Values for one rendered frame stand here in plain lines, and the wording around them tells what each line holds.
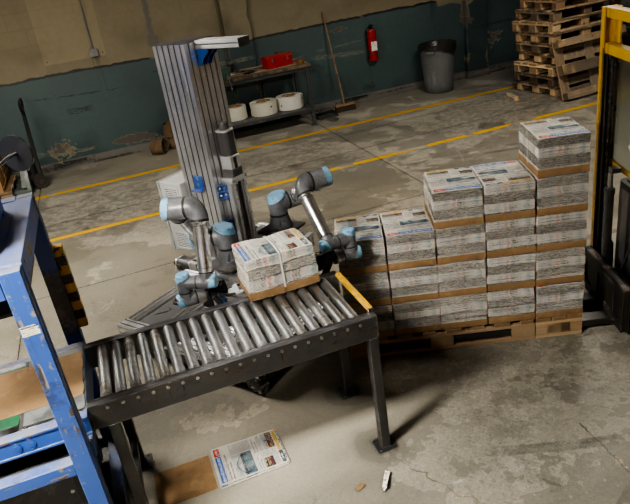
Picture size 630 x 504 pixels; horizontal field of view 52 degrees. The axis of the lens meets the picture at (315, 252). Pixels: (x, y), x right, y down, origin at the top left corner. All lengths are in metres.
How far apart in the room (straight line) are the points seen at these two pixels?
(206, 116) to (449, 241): 1.57
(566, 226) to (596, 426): 1.12
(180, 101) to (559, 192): 2.19
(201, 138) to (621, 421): 2.70
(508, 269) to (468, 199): 0.53
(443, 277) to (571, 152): 1.00
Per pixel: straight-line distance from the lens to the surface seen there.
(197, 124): 3.72
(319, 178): 3.65
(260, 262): 3.22
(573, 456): 3.50
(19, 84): 9.86
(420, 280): 3.88
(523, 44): 10.23
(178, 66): 3.71
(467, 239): 3.83
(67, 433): 2.73
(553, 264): 4.04
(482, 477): 3.36
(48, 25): 9.77
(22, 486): 2.88
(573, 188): 3.88
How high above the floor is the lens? 2.40
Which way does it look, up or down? 25 degrees down
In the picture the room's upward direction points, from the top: 9 degrees counter-clockwise
